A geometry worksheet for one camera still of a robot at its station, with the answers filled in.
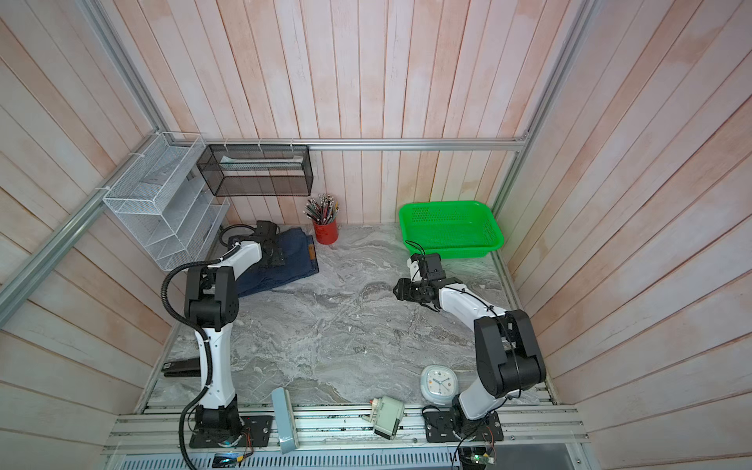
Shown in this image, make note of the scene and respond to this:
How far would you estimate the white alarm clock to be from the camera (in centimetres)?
78

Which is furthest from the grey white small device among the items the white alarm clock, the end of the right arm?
the end of the right arm

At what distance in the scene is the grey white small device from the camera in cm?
71

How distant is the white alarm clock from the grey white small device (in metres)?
0.08

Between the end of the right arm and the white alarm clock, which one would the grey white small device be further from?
the end of the right arm
